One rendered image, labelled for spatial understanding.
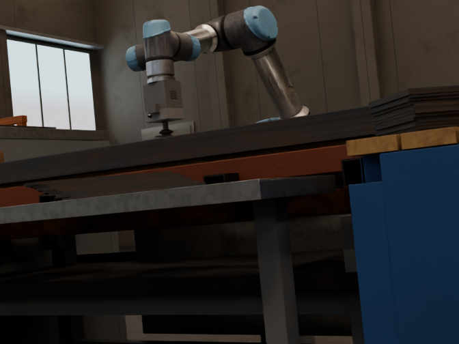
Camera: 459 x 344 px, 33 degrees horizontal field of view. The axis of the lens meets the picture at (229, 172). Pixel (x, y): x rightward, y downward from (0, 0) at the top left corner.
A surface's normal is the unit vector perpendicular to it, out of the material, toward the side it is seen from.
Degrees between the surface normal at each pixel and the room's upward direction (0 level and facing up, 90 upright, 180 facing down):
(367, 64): 90
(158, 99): 90
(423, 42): 90
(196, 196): 90
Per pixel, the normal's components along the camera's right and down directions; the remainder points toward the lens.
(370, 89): -0.50, 0.02
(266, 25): 0.75, -0.23
